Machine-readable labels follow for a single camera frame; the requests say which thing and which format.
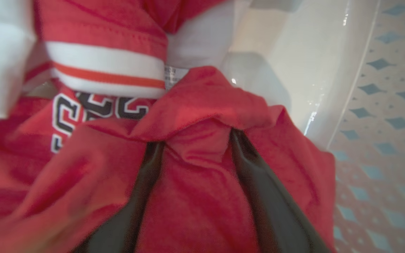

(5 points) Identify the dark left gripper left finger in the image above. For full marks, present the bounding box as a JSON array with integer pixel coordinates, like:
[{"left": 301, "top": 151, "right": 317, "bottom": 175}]
[{"left": 72, "top": 141, "right": 166, "bottom": 253}]

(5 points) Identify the white perforated laundry basket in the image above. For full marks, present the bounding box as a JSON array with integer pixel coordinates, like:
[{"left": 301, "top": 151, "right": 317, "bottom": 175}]
[{"left": 220, "top": 0, "right": 405, "bottom": 253}]

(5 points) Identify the red smooth shirt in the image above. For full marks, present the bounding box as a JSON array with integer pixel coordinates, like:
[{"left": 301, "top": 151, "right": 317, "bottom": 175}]
[{"left": 0, "top": 66, "right": 336, "bottom": 253}]

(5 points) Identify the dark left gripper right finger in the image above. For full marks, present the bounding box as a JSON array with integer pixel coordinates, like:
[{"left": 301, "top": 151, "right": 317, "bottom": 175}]
[{"left": 230, "top": 128, "right": 331, "bottom": 253}]

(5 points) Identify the red jersey striped white cuff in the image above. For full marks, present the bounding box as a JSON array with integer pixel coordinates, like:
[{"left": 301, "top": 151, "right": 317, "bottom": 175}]
[{"left": 0, "top": 0, "right": 224, "bottom": 155}]

